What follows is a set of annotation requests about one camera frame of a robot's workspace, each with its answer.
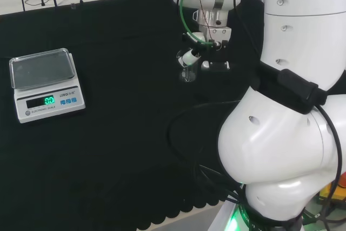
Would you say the yellow stop button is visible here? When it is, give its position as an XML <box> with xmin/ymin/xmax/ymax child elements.
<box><xmin>318</xmin><ymin>170</ymin><xmax>346</xmax><ymax>208</ymax></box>

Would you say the clear glass beaker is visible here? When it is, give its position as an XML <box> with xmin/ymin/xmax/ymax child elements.
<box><xmin>176</xmin><ymin>48</ymin><xmax>198</xmax><ymax>83</ymax></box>

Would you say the black cable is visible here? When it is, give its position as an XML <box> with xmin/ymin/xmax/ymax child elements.
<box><xmin>166</xmin><ymin>100</ymin><xmax>245</xmax><ymax>208</ymax></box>

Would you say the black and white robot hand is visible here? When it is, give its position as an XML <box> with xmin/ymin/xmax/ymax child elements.
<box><xmin>180</xmin><ymin>26</ymin><xmax>232</xmax><ymax>72</ymax></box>

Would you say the black bench cloth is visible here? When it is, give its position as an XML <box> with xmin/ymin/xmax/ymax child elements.
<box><xmin>0</xmin><ymin>0</ymin><xmax>265</xmax><ymax>231</ymax></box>

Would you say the white electronic balance steel pan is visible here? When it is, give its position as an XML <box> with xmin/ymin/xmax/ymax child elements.
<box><xmin>8</xmin><ymin>47</ymin><xmax>87</xmax><ymax>124</ymax></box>

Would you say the green cable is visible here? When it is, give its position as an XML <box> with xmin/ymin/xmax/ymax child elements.
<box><xmin>177</xmin><ymin>0</ymin><xmax>215</xmax><ymax>48</ymax></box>

